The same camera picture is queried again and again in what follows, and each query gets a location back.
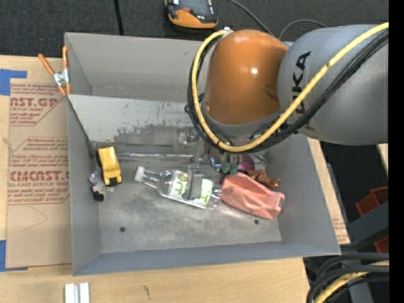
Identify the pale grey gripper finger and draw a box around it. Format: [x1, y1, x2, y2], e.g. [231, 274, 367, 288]
[188, 165, 205, 201]

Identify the clear plastic bottle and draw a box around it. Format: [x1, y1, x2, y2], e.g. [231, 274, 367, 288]
[134, 165, 224, 210]

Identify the purple round object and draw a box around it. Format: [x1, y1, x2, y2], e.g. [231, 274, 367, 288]
[238, 155, 255, 172]

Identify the grey metal bin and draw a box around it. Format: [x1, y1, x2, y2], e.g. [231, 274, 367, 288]
[64, 32, 342, 276]

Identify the pink plastic bottle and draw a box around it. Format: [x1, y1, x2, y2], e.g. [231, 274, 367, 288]
[220, 172, 285, 220]

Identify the copper brown crumpled object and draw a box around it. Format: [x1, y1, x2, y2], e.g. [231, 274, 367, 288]
[247, 169, 282, 189]

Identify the yellow toy truck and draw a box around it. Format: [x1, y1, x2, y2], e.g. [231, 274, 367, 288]
[95, 146, 123, 187]

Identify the small grey white toy figure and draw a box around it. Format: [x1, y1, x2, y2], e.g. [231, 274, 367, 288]
[88, 170, 107, 202]

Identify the brown cardboard board red print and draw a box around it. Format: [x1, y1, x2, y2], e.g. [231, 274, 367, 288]
[0, 54, 352, 273]

